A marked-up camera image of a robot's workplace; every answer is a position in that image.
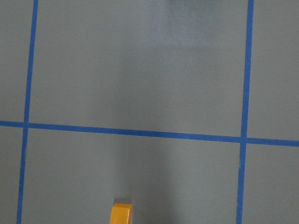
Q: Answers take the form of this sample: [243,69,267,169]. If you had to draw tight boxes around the orange trapezoid block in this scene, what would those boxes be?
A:
[110,203,132,224]

